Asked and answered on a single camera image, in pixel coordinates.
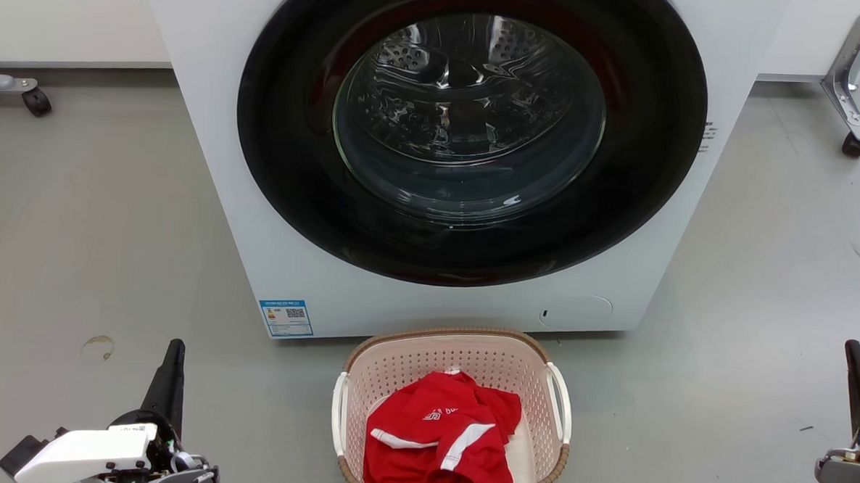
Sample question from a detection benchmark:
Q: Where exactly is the red sports shirt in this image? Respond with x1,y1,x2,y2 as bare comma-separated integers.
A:
363,367,524,483

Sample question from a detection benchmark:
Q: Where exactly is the round white filter cover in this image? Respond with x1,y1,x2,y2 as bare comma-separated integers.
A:
539,294,613,332

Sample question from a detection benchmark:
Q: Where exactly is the beige perforated laundry basket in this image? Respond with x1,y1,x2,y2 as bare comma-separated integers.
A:
328,321,577,483

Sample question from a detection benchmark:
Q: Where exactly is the round black washing machine door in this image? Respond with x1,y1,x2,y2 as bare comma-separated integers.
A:
230,0,713,297

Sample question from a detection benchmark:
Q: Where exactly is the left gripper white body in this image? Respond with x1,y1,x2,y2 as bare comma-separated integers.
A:
13,403,223,483

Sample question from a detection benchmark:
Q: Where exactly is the white front-load washing machine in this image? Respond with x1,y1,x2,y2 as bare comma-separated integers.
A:
123,0,793,361

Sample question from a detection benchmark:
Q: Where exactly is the blue energy label sticker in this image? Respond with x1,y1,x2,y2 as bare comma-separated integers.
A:
257,298,315,339

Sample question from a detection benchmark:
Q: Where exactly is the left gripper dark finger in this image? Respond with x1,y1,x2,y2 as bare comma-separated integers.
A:
138,338,187,438

